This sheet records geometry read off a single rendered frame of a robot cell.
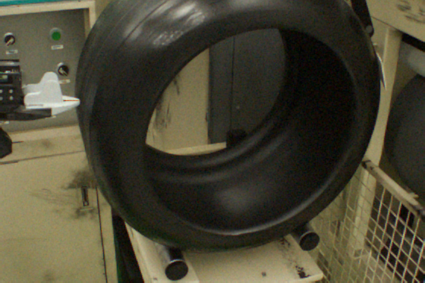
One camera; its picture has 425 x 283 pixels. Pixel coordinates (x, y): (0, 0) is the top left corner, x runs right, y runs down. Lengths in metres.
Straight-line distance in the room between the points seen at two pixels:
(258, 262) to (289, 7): 0.59
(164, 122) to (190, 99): 0.08
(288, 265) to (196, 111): 0.41
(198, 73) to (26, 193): 0.65
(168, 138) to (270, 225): 0.39
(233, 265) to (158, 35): 0.59
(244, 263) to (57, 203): 0.66
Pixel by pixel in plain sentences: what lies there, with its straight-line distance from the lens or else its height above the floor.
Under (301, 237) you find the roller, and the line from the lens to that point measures 1.11.
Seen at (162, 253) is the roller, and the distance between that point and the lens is 1.05.
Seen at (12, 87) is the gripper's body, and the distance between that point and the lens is 0.88.
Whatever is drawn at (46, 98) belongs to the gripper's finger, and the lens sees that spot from 0.89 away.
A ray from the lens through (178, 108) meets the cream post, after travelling 1.26.
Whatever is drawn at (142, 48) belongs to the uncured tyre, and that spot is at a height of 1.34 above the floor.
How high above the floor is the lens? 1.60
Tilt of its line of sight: 27 degrees down
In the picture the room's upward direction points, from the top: 1 degrees clockwise
